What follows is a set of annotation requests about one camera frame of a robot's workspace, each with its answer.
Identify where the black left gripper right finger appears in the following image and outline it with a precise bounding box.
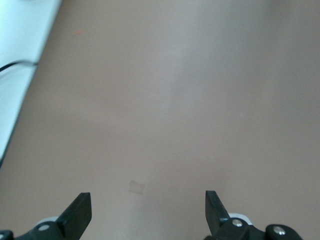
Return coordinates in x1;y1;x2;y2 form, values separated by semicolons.
203;190;304;240

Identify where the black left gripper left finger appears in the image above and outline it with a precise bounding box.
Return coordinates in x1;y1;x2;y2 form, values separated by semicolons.
0;192;93;240

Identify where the small brown tape patch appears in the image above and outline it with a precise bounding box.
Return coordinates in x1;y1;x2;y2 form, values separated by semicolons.
128;179;146;195

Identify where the black cable beside table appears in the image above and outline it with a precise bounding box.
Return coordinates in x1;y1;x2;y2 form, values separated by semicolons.
0;59;38;73

